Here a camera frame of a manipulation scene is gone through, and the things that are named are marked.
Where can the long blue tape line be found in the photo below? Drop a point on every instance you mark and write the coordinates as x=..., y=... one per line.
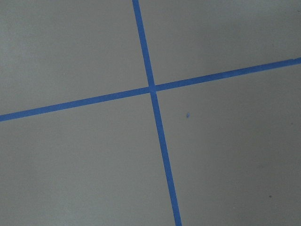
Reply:
x=157, y=114

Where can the crossing blue tape line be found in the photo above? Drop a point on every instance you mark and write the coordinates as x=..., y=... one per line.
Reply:
x=146, y=90

